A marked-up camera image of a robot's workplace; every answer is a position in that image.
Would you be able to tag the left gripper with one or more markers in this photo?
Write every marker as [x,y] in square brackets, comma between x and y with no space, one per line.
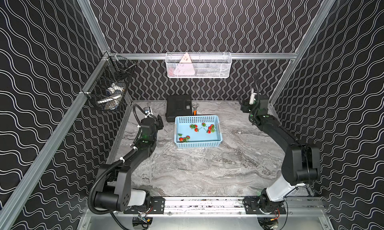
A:
[157,122]

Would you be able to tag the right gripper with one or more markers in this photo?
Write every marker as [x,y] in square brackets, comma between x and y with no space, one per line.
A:
[243,106]

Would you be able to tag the light blue plastic basket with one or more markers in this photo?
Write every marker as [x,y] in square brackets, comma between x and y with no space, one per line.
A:
[198,139]

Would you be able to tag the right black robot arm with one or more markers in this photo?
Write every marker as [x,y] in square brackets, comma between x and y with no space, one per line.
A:
[301,163]

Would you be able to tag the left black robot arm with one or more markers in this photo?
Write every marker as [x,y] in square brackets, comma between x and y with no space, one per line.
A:
[112,189]

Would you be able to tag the black box device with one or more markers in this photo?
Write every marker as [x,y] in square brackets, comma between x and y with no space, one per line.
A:
[178,105]

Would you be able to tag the white items in mesh basket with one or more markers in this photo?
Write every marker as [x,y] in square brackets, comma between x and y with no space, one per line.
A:
[113,98]

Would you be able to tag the pink triangle card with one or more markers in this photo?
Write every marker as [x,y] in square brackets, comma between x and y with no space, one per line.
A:
[185,67]

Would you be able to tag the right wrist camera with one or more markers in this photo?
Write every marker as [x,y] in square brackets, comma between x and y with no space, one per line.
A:
[252,96]

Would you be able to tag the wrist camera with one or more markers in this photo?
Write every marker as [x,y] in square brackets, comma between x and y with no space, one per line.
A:
[148,110]
[252,96]

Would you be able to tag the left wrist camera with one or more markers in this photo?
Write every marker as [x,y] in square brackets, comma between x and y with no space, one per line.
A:
[148,110]

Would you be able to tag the orange handled tool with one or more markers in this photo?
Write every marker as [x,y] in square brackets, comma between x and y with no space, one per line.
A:
[195,107]

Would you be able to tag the black wire mesh basket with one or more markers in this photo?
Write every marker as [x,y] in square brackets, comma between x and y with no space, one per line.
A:
[117,69]

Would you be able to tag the white wire wall basket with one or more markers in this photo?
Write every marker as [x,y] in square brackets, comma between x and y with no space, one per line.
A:
[206,64]

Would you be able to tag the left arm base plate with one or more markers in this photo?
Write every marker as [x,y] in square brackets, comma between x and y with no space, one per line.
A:
[152,206]

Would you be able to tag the aluminium front rail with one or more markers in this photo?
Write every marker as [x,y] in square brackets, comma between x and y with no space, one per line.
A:
[233,207]

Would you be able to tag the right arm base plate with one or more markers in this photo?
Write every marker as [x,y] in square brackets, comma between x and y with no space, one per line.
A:
[263,206]

